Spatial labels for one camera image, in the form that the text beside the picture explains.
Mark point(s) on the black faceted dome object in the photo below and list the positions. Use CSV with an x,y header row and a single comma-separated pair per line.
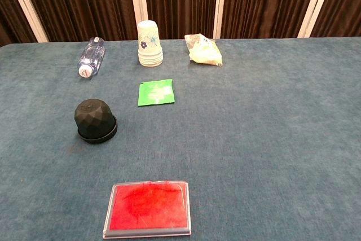
x,y
94,119

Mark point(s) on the green foil sachet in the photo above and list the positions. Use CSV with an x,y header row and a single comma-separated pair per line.
x,y
156,92

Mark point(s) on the clear bag of yellowish contents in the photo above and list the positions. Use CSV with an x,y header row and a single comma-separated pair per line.
x,y
204,52

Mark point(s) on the stack of floral paper cups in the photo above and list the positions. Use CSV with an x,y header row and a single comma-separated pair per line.
x,y
149,46

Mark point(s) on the blue table cloth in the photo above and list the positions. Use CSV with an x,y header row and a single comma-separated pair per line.
x,y
253,139

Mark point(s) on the clear plastic water bottle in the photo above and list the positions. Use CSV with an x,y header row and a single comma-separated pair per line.
x,y
91,54

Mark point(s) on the dark brown pleated curtain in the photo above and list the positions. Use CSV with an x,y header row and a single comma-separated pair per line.
x,y
180,1

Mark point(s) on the red ink pad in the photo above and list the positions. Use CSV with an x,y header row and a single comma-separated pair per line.
x,y
148,208

